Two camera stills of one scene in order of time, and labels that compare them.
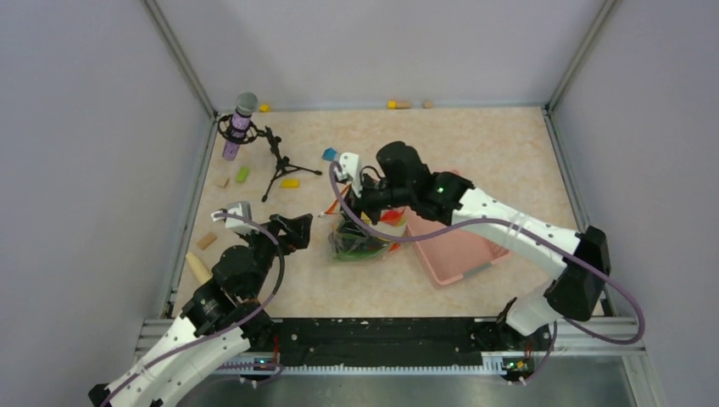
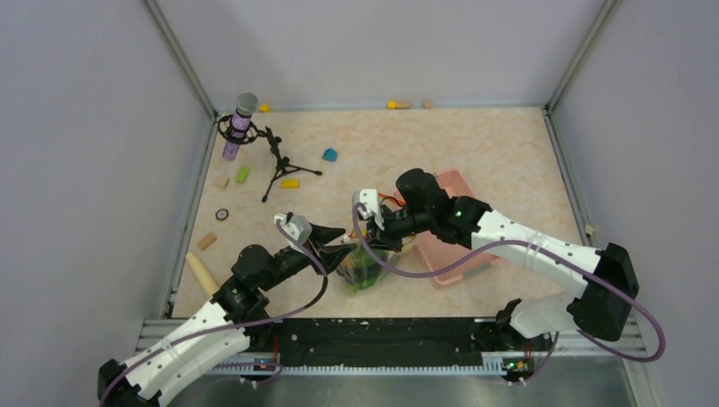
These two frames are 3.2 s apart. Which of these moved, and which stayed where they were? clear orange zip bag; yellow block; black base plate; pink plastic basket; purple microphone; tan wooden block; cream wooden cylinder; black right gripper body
Moved: black right gripper body; clear orange zip bag
Stayed: black base plate; yellow block; tan wooden block; cream wooden cylinder; purple microphone; pink plastic basket
